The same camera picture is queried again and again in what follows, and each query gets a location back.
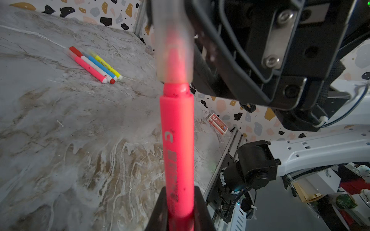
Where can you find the translucent greenish pen cap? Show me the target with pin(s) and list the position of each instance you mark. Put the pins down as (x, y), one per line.
(174, 42)

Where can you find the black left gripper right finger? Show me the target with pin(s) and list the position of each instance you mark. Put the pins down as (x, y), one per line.
(202, 218)

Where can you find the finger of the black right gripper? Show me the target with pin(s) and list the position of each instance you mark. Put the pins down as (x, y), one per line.
(248, 42)

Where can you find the pink highlighter pen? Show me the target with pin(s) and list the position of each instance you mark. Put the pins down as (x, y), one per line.
(79, 58)
(177, 121)

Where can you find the red playing card box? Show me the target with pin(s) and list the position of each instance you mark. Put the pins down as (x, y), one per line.
(217, 124)

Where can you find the yellow highlighter pen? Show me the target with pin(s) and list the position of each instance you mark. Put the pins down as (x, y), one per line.
(105, 64)

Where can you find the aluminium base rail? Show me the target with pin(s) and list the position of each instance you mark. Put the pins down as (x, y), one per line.
(226, 184)

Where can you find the aluminium corner post right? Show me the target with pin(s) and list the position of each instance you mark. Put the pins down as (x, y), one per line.
(140, 19)

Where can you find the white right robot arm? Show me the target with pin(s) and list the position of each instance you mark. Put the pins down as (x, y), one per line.
(269, 160)

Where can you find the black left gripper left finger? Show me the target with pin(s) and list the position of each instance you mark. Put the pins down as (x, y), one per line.
(159, 217)

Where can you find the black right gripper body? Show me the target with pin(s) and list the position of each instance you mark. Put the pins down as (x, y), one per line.
(327, 31)

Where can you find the white marker pen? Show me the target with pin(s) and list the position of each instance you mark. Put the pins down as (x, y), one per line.
(91, 66)

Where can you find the blue highlighter pen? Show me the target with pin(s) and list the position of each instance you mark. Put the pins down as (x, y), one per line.
(101, 66)

